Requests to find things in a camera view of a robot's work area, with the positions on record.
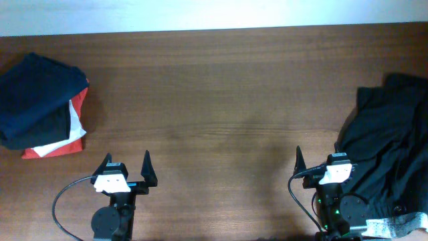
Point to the navy folded garment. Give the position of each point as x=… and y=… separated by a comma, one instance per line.
x=33, y=88

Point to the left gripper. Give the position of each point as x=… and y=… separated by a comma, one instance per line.
x=140, y=189

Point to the black folded garment in stack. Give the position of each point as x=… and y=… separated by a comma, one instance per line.
x=53, y=128

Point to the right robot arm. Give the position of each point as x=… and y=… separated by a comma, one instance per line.
x=338, y=215

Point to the black shorts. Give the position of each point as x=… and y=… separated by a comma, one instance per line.
x=387, y=141

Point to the red and white folded garment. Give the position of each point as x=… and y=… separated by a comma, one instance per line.
x=68, y=146

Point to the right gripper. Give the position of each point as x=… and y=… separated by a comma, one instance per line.
x=308, y=181

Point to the white patterned cloth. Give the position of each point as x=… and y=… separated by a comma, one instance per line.
x=396, y=227

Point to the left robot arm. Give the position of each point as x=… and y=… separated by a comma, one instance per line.
x=115, y=221

